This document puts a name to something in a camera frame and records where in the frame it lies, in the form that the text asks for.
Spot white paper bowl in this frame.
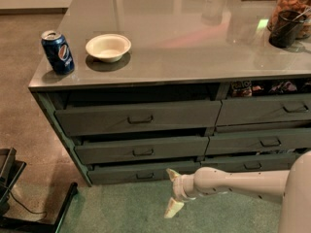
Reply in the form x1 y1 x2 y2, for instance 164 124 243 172
86 34 131 63

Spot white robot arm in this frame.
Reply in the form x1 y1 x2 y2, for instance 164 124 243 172
164 151 311 233

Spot black stand base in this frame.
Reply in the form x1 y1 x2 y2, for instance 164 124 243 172
0 148 78 233

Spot grey drawer cabinet with countertop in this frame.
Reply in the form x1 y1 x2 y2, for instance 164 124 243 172
29 0 311 184

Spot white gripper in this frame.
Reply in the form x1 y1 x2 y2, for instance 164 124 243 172
164 168 196 218

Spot blue Pepsi soda can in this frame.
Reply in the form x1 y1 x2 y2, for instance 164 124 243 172
41 30 75 75

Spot clear jar of snacks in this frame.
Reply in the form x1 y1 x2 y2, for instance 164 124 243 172
267 0 311 30

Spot snack bags in drawer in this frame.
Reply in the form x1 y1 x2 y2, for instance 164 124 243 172
229 79 311 97

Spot black cable on floor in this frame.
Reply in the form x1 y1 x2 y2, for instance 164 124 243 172
0 183 49 216

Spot grey drawer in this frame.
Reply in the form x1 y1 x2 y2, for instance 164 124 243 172
206 128 311 155
201 152 299 173
54 100 221 137
87 160 200 184
75 136 209 164
216 94 311 126

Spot black mesh cup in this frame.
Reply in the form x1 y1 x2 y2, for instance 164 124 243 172
269 10 307 49

